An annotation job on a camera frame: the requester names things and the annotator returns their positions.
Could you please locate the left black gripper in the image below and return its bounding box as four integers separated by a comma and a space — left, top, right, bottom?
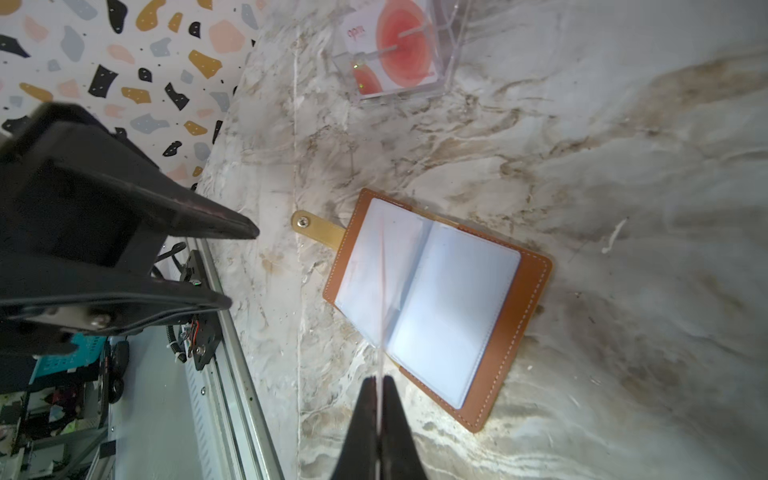
1, 103, 260, 390

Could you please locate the clear plastic card box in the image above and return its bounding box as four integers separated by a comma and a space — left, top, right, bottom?
332, 0, 471, 104

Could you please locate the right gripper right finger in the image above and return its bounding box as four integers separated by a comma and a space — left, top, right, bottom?
379, 375, 427, 480

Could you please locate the brown leather card holder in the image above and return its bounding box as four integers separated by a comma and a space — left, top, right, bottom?
291, 189, 553, 433

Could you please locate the aluminium mounting rail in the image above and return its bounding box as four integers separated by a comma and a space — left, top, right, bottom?
179, 236, 286, 480

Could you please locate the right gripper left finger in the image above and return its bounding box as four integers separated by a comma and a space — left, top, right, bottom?
331, 377, 379, 480

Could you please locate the white red credit card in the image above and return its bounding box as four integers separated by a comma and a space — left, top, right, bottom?
339, 0, 439, 98
374, 220, 388, 480

